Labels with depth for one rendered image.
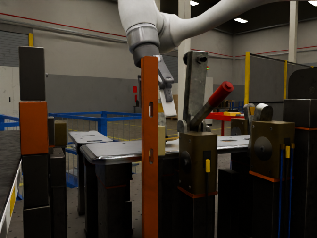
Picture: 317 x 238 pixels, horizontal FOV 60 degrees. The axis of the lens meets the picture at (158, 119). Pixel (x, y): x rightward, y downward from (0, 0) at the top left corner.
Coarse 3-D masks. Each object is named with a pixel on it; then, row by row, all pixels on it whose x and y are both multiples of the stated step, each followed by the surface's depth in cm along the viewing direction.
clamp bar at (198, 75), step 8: (184, 56) 57; (192, 56) 54; (200, 56) 54; (192, 64) 54; (200, 64) 55; (192, 72) 54; (200, 72) 55; (192, 80) 55; (200, 80) 56; (192, 88) 55; (200, 88) 56; (184, 96) 57; (192, 96) 56; (200, 96) 56; (184, 104) 57; (192, 104) 56; (200, 104) 57; (184, 112) 57; (192, 112) 56; (200, 128) 58
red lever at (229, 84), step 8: (224, 88) 46; (232, 88) 47; (216, 96) 48; (224, 96) 47; (208, 104) 51; (216, 104) 49; (200, 112) 53; (208, 112) 53; (192, 120) 56; (200, 120) 55; (192, 128) 58
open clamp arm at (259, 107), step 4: (260, 104) 63; (264, 104) 62; (256, 108) 63; (260, 108) 62; (264, 108) 61; (268, 108) 62; (272, 108) 62; (256, 112) 63; (260, 112) 61; (264, 112) 62; (268, 112) 62; (272, 112) 63; (256, 116) 63; (260, 116) 62; (264, 116) 62; (268, 116) 62; (256, 120) 63; (260, 120) 62; (264, 120) 62; (268, 120) 63; (248, 148) 65; (248, 152) 65; (248, 156) 66
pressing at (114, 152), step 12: (96, 144) 72; (108, 144) 72; (120, 144) 72; (132, 144) 72; (168, 144) 72; (228, 144) 72; (240, 144) 72; (84, 156) 63; (96, 156) 58; (108, 156) 56; (120, 156) 57; (132, 156) 57; (168, 156) 61
